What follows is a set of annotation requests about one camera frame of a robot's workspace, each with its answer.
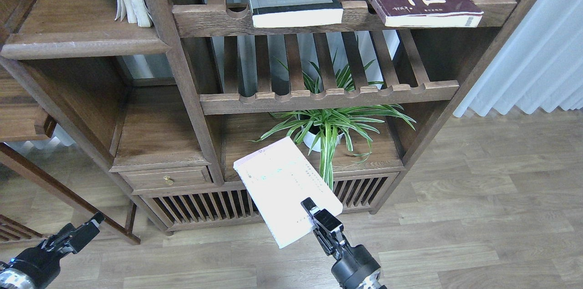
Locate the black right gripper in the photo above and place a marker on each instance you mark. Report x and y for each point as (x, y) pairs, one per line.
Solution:
(355, 267)

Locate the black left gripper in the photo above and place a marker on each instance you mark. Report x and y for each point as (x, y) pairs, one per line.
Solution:
(37, 267)

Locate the pale lavender book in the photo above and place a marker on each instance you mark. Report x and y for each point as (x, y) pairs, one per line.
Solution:
(278, 177)

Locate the white plant pot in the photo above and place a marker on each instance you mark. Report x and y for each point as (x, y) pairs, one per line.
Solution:
(316, 139)

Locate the green spider plant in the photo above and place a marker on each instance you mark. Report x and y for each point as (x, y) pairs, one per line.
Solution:
(329, 124)

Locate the brass drawer knob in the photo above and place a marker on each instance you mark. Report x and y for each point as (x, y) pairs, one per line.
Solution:
(168, 180)

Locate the wooden side furniture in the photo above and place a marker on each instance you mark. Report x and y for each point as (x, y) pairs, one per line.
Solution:
(58, 176)

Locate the dark wooden bookshelf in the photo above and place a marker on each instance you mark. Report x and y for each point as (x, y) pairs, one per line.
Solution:
(186, 97)

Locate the white curtain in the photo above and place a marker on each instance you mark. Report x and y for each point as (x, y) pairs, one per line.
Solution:
(540, 67)

